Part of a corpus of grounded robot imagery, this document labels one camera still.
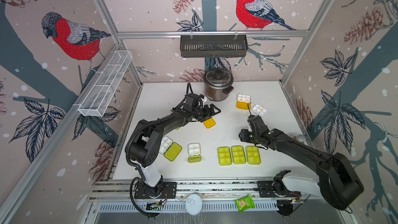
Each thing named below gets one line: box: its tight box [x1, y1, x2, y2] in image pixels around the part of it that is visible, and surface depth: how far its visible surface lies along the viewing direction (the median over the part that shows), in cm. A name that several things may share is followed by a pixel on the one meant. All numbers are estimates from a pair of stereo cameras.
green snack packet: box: [234, 193, 256, 214], surface depth 71 cm
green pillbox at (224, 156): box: [217, 146, 233, 166], surface depth 85 cm
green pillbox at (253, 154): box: [245, 145, 261, 165], surface depth 86 cm
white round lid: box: [185, 193, 203, 216], surface depth 67 cm
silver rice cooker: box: [203, 67, 235, 102], surface depth 100 cm
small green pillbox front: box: [187, 142, 202, 164], surface depth 87 cm
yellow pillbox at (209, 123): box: [202, 117, 217, 129], surface depth 99 cm
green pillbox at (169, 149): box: [159, 135, 183, 162], surface depth 88 cm
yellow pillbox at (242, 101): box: [236, 93, 252, 111], surface depth 111 cm
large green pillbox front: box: [231, 145, 247, 165], surface depth 86 cm
